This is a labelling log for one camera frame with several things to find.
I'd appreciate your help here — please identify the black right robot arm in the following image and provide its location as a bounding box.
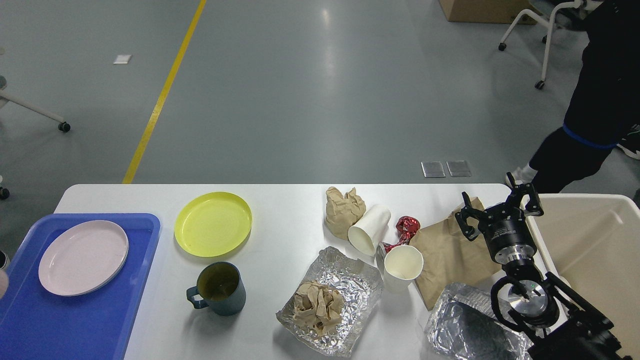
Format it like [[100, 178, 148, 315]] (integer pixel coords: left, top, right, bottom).
[[454, 173, 622, 360]]

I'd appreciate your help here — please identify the right metal floor plate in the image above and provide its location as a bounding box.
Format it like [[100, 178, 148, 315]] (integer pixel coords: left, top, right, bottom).
[[446, 161, 473, 178]]

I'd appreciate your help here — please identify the flat brown paper bag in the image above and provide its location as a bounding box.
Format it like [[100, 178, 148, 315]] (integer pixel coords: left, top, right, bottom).
[[409, 206, 501, 310]]

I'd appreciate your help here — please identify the lying white paper cup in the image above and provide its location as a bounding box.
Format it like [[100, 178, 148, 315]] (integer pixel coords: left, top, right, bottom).
[[347, 204, 391, 256]]

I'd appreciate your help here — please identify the red foil wrapper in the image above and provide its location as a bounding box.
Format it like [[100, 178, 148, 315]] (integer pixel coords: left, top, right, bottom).
[[382, 216, 421, 254]]

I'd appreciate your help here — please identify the aluminium foil tray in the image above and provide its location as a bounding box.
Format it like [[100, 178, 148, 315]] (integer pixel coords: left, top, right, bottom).
[[425, 282, 533, 360]]

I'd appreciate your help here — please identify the upright white paper cup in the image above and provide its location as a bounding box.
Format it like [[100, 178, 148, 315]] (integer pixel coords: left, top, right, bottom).
[[382, 244, 425, 293]]

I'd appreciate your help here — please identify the left metal floor plate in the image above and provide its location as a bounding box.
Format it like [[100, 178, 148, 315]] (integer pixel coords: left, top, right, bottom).
[[420, 161, 447, 178]]

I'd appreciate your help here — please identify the yellow plate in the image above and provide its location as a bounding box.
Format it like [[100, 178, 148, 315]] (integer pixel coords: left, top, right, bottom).
[[174, 191, 253, 258]]

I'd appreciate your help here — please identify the blue plastic tray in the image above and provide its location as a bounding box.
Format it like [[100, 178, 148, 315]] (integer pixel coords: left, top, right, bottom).
[[0, 213, 162, 360]]

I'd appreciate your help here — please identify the person in black leggings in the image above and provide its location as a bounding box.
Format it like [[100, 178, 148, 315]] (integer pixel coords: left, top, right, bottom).
[[505, 0, 639, 194]]

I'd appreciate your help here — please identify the beige plastic bin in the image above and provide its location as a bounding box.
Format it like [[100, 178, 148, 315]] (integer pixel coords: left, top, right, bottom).
[[526, 193, 640, 360]]

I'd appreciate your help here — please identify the pink plate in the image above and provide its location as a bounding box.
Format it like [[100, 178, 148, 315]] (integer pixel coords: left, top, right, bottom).
[[38, 219, 130, 297]]

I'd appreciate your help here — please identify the crumpled brown paper bag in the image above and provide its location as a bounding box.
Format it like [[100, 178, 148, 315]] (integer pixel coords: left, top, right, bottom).
[[325, 186, 367, 241]]

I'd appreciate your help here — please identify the office chair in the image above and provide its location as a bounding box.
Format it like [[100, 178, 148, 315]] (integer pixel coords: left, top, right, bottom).
[[498, 0, 602, 91]]

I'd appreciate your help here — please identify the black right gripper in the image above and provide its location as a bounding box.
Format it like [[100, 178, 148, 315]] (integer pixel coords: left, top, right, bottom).
[[454, 172, 545, 264]]

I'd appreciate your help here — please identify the chair leg with caster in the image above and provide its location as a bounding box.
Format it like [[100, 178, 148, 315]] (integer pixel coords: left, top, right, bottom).
[[0, 75, 71, 133]]

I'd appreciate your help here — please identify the crumpled brown paper ball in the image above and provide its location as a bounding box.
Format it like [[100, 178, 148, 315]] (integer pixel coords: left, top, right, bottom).
[[292, 280, 345, 337]]

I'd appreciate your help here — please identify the metal floor plate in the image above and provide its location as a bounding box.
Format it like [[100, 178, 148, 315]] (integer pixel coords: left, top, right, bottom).
[[446, 161, 473, 178], [420, 161, 447, 178]]

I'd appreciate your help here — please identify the dark teal mug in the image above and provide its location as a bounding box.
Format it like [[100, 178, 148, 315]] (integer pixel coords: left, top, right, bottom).
[[186, 261, 247, 316]]

